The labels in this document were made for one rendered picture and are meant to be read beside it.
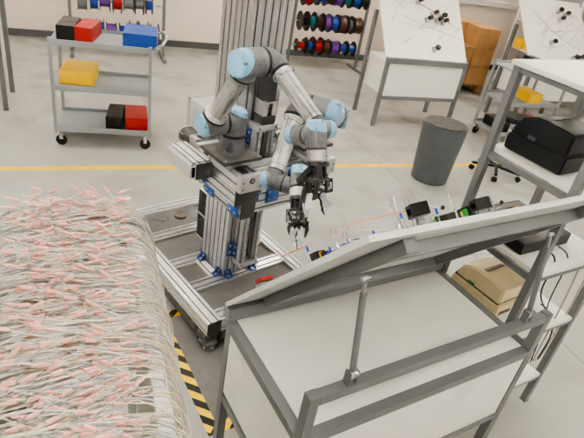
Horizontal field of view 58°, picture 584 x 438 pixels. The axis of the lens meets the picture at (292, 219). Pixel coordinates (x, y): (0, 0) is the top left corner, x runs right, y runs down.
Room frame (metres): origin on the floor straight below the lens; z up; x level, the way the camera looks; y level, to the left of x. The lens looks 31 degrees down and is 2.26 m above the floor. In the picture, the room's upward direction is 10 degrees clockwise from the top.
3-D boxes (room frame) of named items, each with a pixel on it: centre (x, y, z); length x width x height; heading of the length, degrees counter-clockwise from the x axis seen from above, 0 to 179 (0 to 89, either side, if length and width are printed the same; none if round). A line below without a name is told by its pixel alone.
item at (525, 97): (6.93, -2.70, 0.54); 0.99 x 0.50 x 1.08; 117
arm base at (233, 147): (2.40, 0.36, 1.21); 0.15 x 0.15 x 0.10
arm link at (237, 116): (2.39, 0.36, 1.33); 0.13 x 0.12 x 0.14; 136
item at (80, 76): (4.71, 1.89, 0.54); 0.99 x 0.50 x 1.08; 108
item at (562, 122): (2.27, -1.07, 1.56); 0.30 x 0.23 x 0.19; 36
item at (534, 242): (2.29, -1.10, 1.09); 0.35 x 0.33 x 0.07; 124
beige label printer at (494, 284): (2.26, -1.06, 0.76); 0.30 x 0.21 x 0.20; 38
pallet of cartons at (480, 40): (9.16, -2.05, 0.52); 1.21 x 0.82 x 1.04; 113
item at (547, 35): (8.04, -3.21, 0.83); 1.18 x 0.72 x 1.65; 116
